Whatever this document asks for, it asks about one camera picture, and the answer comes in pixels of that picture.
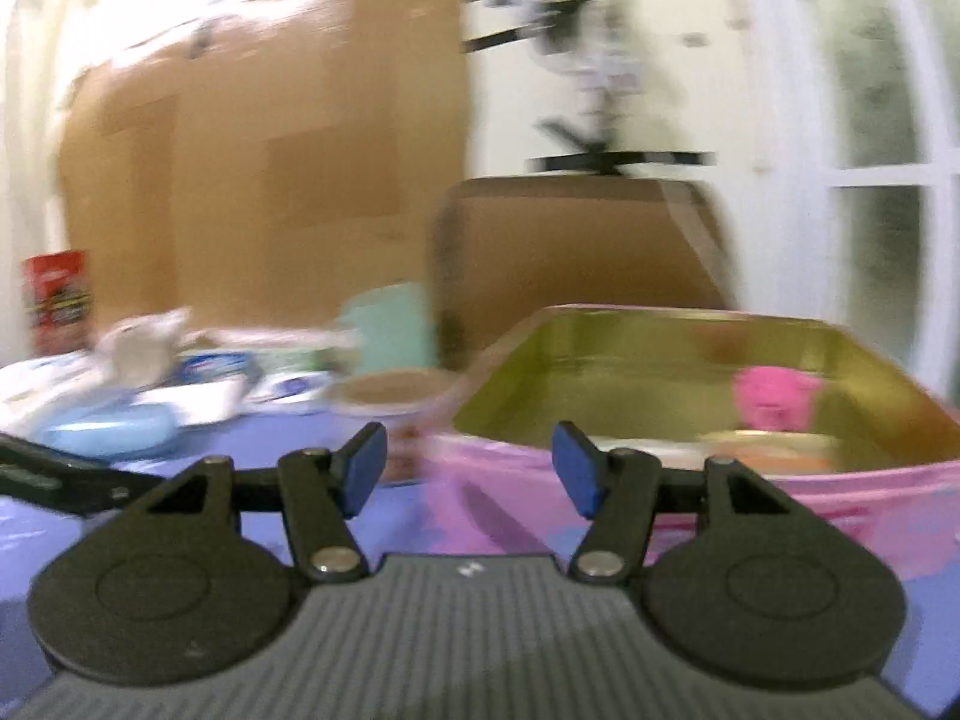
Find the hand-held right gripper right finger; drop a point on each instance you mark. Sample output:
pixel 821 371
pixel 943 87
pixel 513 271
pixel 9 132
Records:
pixel 577 472

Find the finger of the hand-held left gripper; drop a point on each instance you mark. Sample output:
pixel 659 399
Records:
pixel 45 476

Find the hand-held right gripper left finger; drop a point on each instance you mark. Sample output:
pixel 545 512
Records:
pixel 364 469

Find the pink biscuit tin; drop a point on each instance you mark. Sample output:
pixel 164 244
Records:
pixel 825 517

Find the round brown lidded cup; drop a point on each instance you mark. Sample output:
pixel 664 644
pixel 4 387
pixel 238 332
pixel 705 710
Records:
pixel 382 394

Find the light blue round pad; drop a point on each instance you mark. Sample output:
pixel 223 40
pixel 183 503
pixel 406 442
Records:
pixel 105 427

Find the blue and white packet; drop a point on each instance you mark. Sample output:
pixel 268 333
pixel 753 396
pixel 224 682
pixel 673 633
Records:
pixel 292 388
pixel 217 367

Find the white crumpled bag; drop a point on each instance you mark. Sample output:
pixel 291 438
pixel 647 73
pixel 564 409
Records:
pixel 142 345

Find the white flat box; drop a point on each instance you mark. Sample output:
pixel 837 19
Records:
pixel 202 399

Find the red packet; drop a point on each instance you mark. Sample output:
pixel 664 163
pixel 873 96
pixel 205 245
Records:
pixel 56 300

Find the orange packet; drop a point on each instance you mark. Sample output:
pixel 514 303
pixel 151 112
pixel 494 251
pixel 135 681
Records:
pixel 772 454

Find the pink cloth ball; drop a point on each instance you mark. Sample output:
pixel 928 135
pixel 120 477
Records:
pixel 776 397

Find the brown mesh chair back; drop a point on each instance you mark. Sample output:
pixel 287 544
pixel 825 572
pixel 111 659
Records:
pixel 570 255

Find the black tape strips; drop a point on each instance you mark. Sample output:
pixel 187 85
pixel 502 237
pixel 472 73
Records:
pixel 622 160

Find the large cardboard sheet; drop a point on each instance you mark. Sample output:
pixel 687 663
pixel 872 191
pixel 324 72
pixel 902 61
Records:
pixel 262 165

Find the white framed frosted glass door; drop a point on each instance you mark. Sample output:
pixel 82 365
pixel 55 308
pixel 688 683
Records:
pixel 877 255

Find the white power strip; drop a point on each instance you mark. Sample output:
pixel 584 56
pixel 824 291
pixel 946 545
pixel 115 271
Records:
pixel 600 67

